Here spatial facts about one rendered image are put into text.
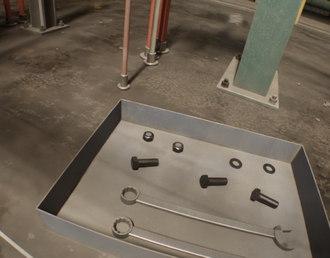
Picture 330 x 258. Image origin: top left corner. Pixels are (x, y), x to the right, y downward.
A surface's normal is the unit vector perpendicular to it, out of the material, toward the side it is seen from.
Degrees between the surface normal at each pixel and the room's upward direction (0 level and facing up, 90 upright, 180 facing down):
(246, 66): 90
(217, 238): 0
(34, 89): 0
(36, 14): 90
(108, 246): 90
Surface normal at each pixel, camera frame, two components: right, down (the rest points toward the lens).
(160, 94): 0.14, -0.79
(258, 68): -0.41, 0.51
